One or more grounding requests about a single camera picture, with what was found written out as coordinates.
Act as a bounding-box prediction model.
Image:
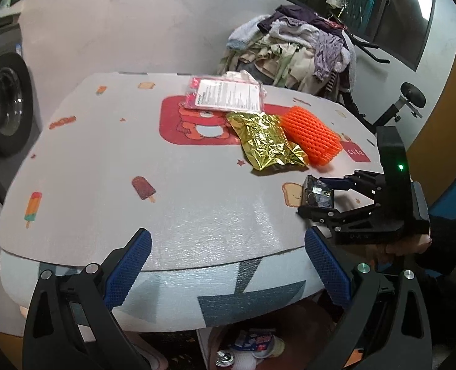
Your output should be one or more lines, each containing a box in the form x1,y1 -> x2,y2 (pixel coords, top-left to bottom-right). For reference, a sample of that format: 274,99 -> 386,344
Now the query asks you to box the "white paper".
222,70 -> 259,83

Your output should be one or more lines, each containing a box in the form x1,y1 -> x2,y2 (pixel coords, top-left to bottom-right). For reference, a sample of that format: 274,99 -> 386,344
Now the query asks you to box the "black exercise bike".
326,0 -> 425,128

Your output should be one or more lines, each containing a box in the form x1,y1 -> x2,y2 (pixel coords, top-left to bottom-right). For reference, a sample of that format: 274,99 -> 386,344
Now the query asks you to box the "dark framed window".
268,0 -> 437,72

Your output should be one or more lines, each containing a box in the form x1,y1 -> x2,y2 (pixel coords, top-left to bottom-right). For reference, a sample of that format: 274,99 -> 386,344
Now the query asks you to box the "brown round bin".
207,298 -> 338,370

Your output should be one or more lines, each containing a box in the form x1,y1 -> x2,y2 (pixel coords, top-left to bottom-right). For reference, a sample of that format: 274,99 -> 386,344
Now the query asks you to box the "crushed red can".
216,349 -> 235,368

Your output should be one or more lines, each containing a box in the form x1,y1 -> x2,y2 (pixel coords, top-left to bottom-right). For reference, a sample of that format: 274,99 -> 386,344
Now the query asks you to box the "pile of clothes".
218,5 -> 358,99

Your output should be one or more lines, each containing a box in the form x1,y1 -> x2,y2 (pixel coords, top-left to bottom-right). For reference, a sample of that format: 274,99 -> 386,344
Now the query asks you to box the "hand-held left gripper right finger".
304,227 -> 433,370

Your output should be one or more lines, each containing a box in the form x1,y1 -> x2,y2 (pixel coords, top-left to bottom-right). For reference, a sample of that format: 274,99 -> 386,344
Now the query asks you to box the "grey front-load washing machine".
0,23 -> 44,201

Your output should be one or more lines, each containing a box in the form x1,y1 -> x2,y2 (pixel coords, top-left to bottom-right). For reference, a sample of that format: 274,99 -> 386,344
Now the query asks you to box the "pink plastic packet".
182,76 -> 266,113

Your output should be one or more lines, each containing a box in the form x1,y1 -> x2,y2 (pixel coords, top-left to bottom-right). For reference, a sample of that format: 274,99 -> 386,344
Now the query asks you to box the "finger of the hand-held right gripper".
317,170 -> 386,201
297,196 -> 385,234

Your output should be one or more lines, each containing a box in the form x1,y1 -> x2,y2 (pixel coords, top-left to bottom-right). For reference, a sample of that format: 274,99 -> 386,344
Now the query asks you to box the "blue cardboard box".
230,329 -> 277,352

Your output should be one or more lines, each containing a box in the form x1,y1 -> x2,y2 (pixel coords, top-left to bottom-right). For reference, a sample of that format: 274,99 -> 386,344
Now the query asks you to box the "dark foil wrapper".
304,175 -> 335,209

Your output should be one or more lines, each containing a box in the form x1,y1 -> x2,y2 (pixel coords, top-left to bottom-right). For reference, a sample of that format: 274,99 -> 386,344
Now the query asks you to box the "person's right hand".
368,234 -> 433,266

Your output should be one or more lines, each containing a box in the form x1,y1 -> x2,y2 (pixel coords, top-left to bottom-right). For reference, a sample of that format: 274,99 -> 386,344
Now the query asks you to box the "person's right forearm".
415,214 -> 456,278

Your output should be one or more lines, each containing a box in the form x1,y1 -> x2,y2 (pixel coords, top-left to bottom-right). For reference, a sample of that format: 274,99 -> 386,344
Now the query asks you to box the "printed bear table mat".
0,71 -> 383,276

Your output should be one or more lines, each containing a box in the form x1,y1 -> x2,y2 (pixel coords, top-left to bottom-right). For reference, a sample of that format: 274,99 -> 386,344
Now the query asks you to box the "gold foil bag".
226,112 -> 309,172

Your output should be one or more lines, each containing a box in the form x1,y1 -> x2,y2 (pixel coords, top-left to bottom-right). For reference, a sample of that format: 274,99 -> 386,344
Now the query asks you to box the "orange foam net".
280,106 -> 343,167

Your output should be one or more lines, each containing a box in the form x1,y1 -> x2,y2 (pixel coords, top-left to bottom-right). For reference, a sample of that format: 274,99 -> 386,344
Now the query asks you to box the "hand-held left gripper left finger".
22,228 -> 153,370

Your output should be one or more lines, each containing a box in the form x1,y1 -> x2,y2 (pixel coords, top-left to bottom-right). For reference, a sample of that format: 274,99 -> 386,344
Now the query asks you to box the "white foam net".
234,337 -> 286,370

